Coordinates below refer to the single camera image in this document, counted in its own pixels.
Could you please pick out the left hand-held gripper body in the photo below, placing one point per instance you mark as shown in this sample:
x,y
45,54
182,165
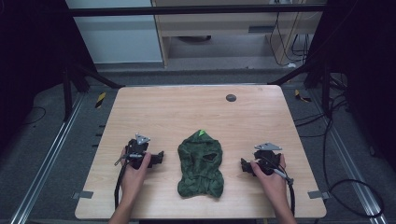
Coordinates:
x,y
137,151

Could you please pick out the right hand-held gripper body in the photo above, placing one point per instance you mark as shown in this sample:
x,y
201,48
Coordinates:
x,y
266,158

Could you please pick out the green knitted pet sweater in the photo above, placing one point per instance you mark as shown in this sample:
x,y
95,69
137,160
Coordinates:
x,y
200,168

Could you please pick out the person's right hand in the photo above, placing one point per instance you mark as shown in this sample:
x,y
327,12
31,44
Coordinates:
x,y
271,182

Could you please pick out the person's left hand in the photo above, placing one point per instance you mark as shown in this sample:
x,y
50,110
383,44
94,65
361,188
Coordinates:
x,y
134,179

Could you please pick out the yellow black striped tape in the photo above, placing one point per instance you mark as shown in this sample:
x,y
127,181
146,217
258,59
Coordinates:
x,y
300,96
100,99

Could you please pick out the grey round table grommet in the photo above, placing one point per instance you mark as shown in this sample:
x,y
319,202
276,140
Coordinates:
x,y
231,98

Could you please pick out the black metal stand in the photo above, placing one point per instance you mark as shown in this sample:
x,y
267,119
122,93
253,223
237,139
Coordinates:
x,y
70,90
320,84

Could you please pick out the white cabinet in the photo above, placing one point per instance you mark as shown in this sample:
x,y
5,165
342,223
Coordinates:
x,y
118,37

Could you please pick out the light wooden desk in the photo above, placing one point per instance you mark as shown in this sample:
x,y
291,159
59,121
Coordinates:
x,y
218,23

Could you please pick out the grey table bracket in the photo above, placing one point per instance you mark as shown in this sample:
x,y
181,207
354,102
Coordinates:
x,y
318,194
83,195

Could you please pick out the aluminium floor rail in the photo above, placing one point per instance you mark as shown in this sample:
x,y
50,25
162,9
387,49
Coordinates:
x,y
351,168
46,161

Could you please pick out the black horizontal frame bar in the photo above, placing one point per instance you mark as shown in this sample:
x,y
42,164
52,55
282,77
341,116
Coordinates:
x,y
193,11

